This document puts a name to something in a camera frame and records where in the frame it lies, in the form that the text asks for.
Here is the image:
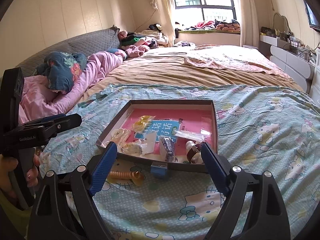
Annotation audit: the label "grey quilted headboard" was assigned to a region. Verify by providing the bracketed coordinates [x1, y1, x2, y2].
[15, 25, 120, 77]

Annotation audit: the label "grey white dresser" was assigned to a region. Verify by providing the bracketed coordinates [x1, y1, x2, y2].
[259, 34, 315, 93]

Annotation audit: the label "left hand with painted nails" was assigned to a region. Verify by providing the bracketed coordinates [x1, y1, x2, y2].
[0, 154, 41, 199]

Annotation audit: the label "earring card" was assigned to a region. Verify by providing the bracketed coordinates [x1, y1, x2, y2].
[143, 132, 157, 154]

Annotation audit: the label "green left sleeve forearm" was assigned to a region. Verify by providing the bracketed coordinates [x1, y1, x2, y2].
[0, 191, 32, 238]

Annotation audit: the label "white narrow plastic packet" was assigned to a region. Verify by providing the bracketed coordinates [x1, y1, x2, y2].
[173, 130, 211, 142]

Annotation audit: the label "pink book with blue label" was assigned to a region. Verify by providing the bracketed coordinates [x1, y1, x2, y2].
[121, 108, 215, 163]

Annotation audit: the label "yellow item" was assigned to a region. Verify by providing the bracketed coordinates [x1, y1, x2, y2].
[132, 115, 155, 133]

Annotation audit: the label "pink floral blanket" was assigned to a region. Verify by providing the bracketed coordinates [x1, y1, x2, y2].
[184, 44, 292, 81]

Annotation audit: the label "dark floral pillow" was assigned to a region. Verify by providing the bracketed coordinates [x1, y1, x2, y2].
[33, 51, 87, 94]

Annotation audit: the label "dark beads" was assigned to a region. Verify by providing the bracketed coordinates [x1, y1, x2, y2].
[159, 136, 175, 162]

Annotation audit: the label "vanity mirror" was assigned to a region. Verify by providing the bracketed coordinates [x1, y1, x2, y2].
[272, 12, 291, 34]

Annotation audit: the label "pile of clothes on bed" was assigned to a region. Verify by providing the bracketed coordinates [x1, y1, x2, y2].
[118, 23, 169, 58]

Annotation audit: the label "tan bedspread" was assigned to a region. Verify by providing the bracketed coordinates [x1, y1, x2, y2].
[79, 48, 303, 102]

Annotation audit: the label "blue small box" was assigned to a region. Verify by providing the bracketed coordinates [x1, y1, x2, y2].
[150, 161, 168, 179]

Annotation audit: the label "orange spiral hair tie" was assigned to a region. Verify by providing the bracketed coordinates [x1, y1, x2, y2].
[107, 170, 146, 186]

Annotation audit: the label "pink quilt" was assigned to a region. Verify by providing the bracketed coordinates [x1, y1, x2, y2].
[18, 49, 127, 124]

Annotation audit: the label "clothes on window sill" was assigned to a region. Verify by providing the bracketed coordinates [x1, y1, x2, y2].
[175, 20, 240, 34]

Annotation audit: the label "pearl hair clip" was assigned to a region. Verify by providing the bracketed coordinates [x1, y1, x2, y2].
[185, 140, 203, 165]

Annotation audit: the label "cream curtain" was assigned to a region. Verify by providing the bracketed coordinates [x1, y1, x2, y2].
[238, 0, 259, 48]

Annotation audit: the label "dark shallow cardboard box tray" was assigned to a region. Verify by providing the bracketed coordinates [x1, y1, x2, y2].
[95, 100, 217, 173]

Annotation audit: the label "white drawer cabinet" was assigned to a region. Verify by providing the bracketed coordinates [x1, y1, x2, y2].
[309, 48, 320, 105]

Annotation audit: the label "hello kitty teal bedsheet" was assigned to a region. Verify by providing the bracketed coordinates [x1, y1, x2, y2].
[40, 85, 319, 239]

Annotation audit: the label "window with dark frame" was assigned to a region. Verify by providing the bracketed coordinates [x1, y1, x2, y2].
[172, 0, 236, 25]

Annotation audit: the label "black flat television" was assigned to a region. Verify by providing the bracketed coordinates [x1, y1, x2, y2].
[304, 1, 320, 33]

